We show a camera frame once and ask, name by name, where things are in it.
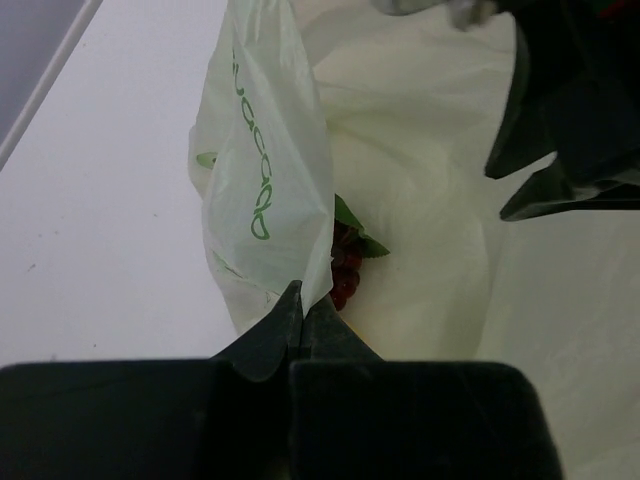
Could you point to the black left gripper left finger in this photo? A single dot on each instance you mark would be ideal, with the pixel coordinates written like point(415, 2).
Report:
point(224, 417)

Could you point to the aluminium table frame rail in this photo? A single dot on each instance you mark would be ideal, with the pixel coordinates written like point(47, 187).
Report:
point(37, 38)

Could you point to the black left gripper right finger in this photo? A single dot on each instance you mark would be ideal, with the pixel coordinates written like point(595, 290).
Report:
point(356, 416)

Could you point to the green printed plastic bag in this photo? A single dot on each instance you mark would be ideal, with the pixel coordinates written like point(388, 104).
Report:
point(307, 104)

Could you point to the dark red fake cherries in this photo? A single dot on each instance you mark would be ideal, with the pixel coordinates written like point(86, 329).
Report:
point(351, 246)

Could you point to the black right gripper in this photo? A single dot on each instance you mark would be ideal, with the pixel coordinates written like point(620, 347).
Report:
point(574, 91)

